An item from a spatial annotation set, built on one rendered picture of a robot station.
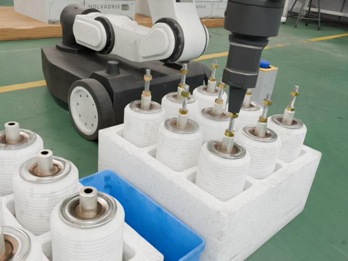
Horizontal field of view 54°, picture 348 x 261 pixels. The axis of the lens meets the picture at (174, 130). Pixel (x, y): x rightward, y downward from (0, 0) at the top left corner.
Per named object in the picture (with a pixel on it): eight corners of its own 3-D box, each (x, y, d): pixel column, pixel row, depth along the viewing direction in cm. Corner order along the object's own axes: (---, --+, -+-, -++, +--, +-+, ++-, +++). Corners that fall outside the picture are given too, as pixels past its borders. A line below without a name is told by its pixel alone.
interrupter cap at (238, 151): (213, 161, 61) (214, 157, 60) (201, 141, 67) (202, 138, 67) (252, 160, 63) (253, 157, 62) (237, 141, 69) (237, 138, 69)
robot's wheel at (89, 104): (67, 127, 121) (66, 72, 112) (80, 124, 124) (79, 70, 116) (101, 150, 109) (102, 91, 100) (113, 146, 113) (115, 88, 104)
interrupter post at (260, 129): (266, 135, 73) (270, 121, 72) (261, 139, 71) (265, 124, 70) (256, 131, 74) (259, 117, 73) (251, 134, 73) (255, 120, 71)
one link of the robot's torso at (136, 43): (81, 16, 132) (170, 17, 101) (122, 15, 145) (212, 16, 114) (84, 57, 137) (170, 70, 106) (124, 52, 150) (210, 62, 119)
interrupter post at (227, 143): (222, 153, 64) (225, 138, 62) (218, 147, 66) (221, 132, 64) (234, 153, 64) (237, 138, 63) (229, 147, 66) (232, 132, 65)
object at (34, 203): (12, 253, 60) (0, 165, 52) (62, 229, 66) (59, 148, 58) (37, 289, 54) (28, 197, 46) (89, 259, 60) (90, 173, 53)
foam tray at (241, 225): (97, 191, 90) (98, 129, 82) (196, 150, 116) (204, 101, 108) (210, 289, 66) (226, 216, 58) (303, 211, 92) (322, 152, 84)
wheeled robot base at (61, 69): (17, 81, 149) (9, 0, 135) (113, 67, 185) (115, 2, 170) (104, 138, 112) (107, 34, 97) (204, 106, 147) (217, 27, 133)
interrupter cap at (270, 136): (282, 136, 74) (283, 133, 73) (268, 147, 68) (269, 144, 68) (251, 124, 78) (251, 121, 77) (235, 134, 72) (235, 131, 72)
